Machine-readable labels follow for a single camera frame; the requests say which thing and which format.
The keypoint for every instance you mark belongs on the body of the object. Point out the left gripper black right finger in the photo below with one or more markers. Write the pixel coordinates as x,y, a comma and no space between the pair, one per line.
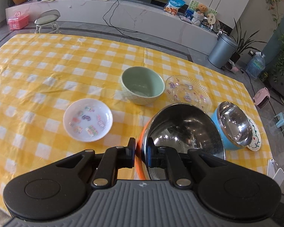
167,158

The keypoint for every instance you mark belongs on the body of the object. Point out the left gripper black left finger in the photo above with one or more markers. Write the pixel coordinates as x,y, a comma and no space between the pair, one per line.
112,160

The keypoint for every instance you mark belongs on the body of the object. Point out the orange steel bowl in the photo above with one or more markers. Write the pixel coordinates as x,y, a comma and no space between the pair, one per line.
183,127

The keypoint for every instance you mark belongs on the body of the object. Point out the white sticker-pattern small plate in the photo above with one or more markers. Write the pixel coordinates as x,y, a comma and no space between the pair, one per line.
87,120

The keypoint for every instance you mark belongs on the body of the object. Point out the clear glass cartoon plate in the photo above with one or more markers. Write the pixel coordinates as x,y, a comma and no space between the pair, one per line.
182,89

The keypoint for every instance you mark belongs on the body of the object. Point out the green ceramic bowl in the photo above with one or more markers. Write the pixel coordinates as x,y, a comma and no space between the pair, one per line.
141,85

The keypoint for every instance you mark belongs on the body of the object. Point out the white floral painted plate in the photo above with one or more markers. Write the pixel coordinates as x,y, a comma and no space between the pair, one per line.
256,142

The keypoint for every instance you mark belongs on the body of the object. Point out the yellow white checkered tablecloth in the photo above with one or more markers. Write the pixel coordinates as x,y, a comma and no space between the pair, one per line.
42,74

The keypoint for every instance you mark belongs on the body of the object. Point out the pink small heater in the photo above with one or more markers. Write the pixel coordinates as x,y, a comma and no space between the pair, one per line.
261,98

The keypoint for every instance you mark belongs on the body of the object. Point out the white grey phone stand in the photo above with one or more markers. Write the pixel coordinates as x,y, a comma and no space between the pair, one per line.
276,174

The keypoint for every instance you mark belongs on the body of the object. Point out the grey metal trash bin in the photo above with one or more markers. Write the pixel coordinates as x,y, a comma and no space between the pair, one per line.
222,51

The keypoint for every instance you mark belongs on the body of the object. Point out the light blue plastic stool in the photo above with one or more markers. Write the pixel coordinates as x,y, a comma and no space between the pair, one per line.
279,125

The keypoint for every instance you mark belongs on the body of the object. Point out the blue water jug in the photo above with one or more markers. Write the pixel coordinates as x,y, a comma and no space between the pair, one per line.
256,65

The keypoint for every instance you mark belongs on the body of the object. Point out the green potted plant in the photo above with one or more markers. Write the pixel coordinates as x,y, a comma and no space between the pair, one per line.
243,41

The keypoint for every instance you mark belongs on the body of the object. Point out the teddy bear toy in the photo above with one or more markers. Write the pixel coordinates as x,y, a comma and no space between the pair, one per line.
201,9

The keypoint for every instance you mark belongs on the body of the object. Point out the blue snack bag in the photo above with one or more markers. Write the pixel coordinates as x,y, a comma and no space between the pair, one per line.
173,6

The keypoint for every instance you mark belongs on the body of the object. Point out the grey round chair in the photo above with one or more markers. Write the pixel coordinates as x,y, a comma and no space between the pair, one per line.
48,18

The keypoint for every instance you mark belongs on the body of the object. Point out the pink storage box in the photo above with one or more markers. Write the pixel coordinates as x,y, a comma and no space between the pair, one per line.
18,22

